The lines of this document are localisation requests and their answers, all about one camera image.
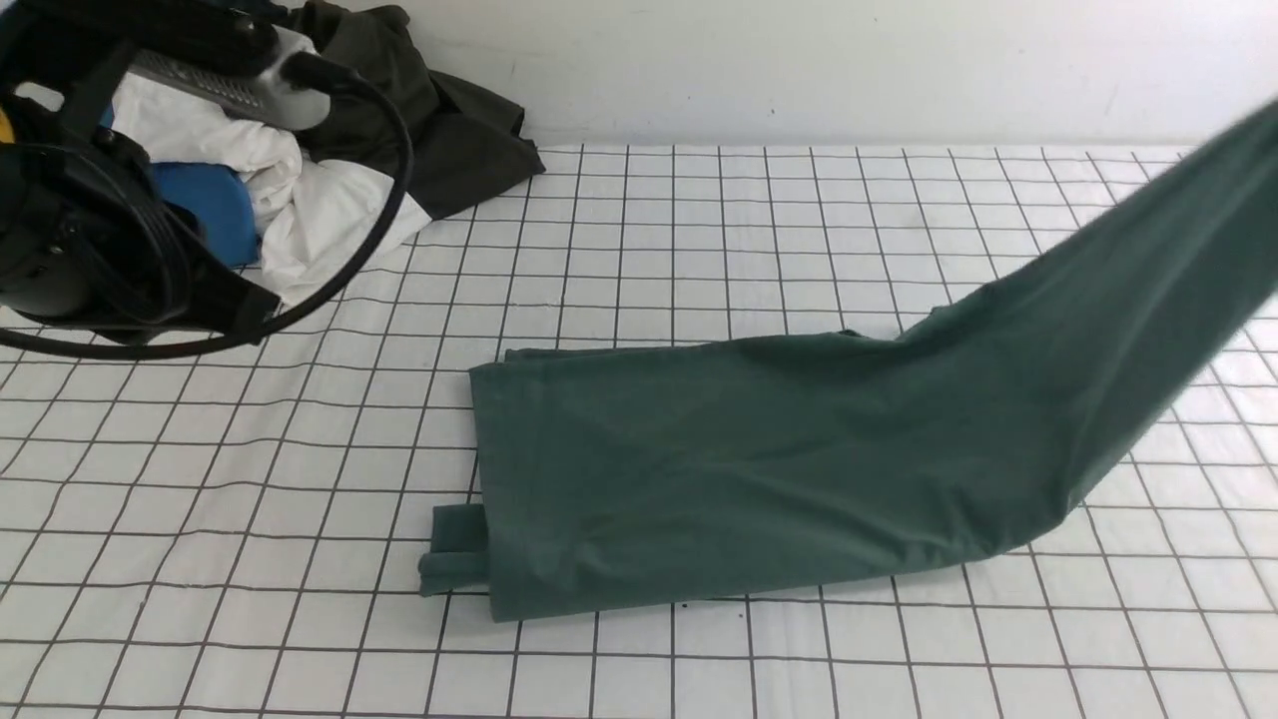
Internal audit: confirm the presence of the white grid tablecloth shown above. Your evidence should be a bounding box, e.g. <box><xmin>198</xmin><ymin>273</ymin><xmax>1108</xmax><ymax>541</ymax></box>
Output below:
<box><xmin>1</xmin><ymin>146</ymin><xmax>1277</xmax><ymax>718</ymax></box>

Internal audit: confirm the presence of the blue shirt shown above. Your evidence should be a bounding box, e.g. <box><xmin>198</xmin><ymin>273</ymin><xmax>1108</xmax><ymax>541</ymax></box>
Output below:
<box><xmin>121</xmin><ymin>161</ymin><xmax>259</xmax><ymax>269</ymax></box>

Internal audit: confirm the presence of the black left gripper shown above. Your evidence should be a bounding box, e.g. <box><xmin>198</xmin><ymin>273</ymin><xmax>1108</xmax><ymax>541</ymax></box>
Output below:
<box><xmin>3</xmin><ymin>100</ymin><xmax>280</xmax><ymax>346</ymax></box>

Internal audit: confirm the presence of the white shirt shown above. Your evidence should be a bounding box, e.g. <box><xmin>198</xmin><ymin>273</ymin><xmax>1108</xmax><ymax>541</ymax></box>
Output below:
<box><xmin>112</xmin><ymin>74</ymin><xmax>392</xmax><ymax>307</ymax></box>

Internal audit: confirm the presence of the dark olive shirt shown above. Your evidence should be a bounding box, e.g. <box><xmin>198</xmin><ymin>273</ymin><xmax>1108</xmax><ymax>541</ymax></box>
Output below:
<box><xmin>285</xmin><ymin>1</ymin><xmax>546</xmax><ymax>220</ymax></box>

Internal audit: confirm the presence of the black camera cable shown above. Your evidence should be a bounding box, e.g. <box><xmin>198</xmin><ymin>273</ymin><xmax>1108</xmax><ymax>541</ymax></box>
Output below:
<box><xmin>0</xmin><ymin>55</ymin><xmax>415</xmax><ymax>360</ymax></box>

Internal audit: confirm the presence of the green long sleeve shirt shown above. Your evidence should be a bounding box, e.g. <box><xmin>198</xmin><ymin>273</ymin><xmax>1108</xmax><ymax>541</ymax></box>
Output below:
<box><xmin>418</xmin><ymin>105</ymin><xmax>1277</xmax><ymax>622</ymax></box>

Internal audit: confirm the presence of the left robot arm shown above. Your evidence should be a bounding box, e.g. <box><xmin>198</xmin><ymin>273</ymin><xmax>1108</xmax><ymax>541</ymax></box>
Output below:
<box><xmin>3</xmin><ymin>1</ymin><xmax>280</xmax><ymax>352</ymax></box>

